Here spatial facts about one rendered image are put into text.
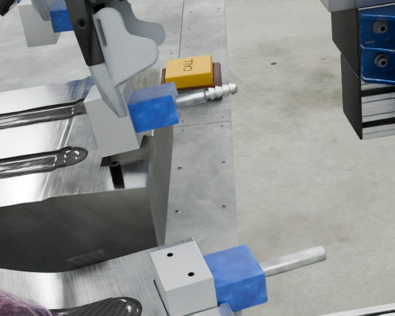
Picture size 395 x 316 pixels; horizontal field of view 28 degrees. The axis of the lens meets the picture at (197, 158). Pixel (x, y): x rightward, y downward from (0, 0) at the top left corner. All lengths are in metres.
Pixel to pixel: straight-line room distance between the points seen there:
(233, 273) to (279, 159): 1.89
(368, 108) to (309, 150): 1.49
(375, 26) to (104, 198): 0.44
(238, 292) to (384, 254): 1.47
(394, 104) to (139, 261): 0.50
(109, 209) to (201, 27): 0.63
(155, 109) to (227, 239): 0.15
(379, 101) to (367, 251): 1.06
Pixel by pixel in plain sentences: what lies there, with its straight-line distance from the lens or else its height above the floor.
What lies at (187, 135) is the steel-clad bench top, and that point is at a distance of 0.94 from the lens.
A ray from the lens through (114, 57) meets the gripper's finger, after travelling 0.66.
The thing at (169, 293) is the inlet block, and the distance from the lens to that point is 0.56.
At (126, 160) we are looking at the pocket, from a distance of 0.77.
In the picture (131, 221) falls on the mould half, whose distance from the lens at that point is 0.69.
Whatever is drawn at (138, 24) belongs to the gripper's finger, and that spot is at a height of 1.00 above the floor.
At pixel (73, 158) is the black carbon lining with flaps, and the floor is 0.89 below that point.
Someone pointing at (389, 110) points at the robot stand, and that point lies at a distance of 1.04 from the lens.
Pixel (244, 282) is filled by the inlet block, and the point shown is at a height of 0.87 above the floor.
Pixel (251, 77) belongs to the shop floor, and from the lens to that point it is 3.06.
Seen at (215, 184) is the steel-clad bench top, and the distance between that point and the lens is 0.83.
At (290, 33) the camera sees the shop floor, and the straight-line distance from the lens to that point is 3.45.
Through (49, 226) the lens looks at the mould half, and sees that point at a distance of 0.70.
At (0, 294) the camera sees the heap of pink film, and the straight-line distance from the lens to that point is 0.58.
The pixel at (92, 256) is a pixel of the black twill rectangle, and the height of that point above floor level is 0.86.
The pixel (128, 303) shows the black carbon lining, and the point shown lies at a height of 0.85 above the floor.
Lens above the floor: 1.23
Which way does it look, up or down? 29 degrees down
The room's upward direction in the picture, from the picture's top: 9 degrees counter-clockwise
